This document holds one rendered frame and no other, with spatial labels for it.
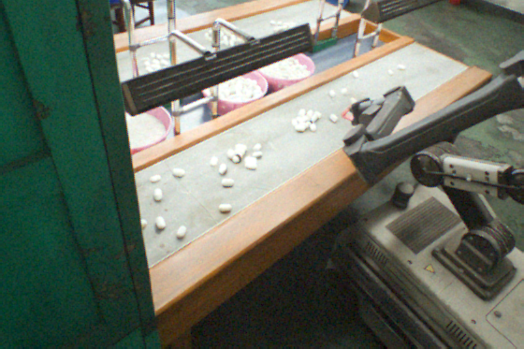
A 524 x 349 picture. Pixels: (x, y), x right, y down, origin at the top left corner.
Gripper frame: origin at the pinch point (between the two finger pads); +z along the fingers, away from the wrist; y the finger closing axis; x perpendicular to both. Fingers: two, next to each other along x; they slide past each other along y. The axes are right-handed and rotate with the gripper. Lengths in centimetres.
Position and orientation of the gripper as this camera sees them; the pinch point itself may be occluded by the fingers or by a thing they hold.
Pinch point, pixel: (343, 115)
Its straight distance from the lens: 144.4
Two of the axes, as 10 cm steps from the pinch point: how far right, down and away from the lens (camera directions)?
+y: -7.3, 3.8, -5.6
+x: 3.6, 9.2, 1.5
